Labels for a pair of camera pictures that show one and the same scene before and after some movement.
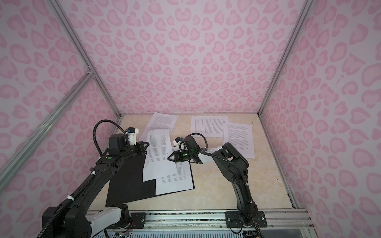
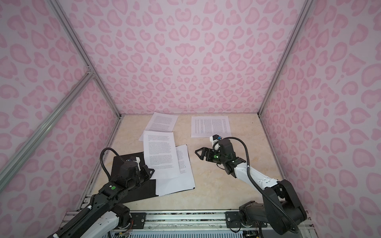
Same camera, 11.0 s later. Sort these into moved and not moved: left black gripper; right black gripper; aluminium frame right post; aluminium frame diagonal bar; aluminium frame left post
Moved: left black gripper; right black gripper
Not moved: aluminium frame right post; aluminium frame left post; aluminium frame diagonal bar
